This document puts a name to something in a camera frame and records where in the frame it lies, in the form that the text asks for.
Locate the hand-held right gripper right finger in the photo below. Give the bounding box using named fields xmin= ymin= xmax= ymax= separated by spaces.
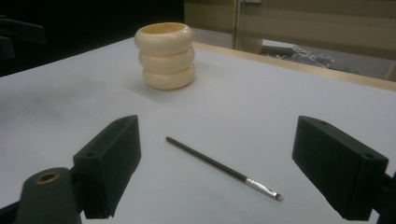
xmin=291 ymin=115 xmax=389 ymax=221

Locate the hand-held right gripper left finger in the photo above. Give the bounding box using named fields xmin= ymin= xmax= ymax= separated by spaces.
xmin=73 ymin=115 xmax=142 ymax=219

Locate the thin black makeup brush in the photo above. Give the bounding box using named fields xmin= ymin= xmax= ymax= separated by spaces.
xmin=165 ymin=136 xmax=284 ymax=202

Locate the cream ribbed holder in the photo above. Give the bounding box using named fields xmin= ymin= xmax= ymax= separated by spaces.
xmin=134 ymin=21 xmax=196 ymax=91

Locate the white table cover sheet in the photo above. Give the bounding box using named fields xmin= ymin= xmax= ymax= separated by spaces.
xmin=0 ymin=36 xmax=396 ymax=224

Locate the wooden shelf unit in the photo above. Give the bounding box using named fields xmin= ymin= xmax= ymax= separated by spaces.
xmin=183 ymin=0 xmax=396 ymax=62

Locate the black metal stand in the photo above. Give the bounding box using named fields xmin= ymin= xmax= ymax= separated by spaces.
xmin=0 ymin=15 xmax=47 ymax=60

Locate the white cord tangle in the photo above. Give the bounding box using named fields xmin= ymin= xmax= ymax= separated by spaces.
xmin=290 ymin=45 xmax=335 ymax=68

